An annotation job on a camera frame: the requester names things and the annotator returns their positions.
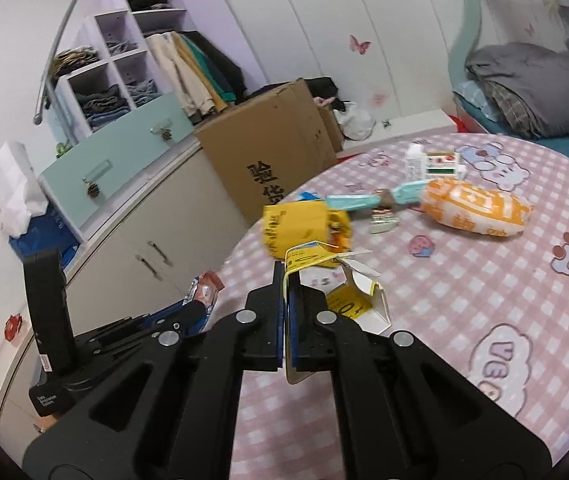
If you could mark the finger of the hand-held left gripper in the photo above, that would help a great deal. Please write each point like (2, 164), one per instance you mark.
(184, 316)

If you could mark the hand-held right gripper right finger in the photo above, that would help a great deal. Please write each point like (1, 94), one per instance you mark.
(293, 330)

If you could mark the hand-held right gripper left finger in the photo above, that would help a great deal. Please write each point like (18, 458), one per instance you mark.
(279, 320)

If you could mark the red white snack packet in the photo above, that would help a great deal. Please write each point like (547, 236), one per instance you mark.
(207, 287)

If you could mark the yellow white carton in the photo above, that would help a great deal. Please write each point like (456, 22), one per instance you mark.
(354, 305)

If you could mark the green white medicine box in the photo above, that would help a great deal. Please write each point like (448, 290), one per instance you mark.
(444, 165)

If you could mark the blue bag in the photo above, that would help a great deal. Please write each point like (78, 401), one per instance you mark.
(39, 240)

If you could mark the beige cabinet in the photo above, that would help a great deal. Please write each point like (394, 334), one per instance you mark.
(164, 220)

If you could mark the crumpled yellow packet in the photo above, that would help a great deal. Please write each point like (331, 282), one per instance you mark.
(299, 220)

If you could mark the white paper bag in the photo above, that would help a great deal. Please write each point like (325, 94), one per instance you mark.
(9, 190)

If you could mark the pine cone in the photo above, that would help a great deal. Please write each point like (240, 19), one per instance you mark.
(94, 189)
(167, 135)

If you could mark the light teal wrapper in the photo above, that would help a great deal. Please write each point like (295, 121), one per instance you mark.
(354, 203)

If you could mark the small silver wrapper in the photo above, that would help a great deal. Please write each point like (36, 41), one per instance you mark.
(383, 222)

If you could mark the green toy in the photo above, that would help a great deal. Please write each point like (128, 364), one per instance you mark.
(62, 149)

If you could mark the large cardboard box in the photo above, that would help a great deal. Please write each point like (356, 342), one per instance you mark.
(264, 150)

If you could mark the teal drawer unit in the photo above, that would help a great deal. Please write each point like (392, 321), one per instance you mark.
(124, 140)

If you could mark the small cardboard box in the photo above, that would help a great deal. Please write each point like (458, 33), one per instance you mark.
(332, 125)

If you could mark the folded jeans stack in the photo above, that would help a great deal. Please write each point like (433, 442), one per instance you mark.
(102, 105)

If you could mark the small white box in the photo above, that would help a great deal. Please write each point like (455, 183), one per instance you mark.
(415, 160)

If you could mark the white plastic bag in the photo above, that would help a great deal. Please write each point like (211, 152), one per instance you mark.
(357, 122)

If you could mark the orange snack bag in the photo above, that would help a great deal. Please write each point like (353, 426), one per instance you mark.
(474, 207)

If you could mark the grey folded clothes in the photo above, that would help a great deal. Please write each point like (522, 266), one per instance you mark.
(142, 90)

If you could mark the black clothes pile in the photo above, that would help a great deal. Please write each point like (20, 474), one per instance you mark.
(322, 87)

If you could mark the pale pink butterfly sticker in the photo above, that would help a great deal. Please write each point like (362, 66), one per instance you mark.
(377, 99)

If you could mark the mustard hanging garment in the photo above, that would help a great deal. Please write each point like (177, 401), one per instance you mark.
(202, 75)

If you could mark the brown folded clothes pile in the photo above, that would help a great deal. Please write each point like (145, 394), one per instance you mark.
(72, 57)

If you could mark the cream hanging jacket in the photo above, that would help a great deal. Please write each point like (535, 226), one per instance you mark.
(174, 70)

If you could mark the green hanging garment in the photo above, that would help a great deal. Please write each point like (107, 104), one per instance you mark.
(214, 65)

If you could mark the black hanging coat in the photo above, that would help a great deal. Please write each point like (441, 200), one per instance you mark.
(227, 65)

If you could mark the white purple cubby shelf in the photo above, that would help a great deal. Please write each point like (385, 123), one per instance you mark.
(114, 35)

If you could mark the grey metal handrail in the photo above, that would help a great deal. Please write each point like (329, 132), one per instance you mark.
(64, 25)

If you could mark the dark pink butterfly sticker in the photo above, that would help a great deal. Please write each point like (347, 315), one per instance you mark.
(359, 44)

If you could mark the blue checked pillow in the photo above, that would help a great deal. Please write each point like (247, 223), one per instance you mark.
(469, 95)

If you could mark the white wardrobe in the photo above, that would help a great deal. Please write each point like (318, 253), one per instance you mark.
(314, 20)

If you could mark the plaid pillow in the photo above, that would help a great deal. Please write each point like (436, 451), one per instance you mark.
(504, 102)

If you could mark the grey duvet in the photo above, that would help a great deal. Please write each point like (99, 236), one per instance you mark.
(539, 90)

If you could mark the teal bunk bed frame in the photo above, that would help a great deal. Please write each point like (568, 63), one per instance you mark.
(469, 10)

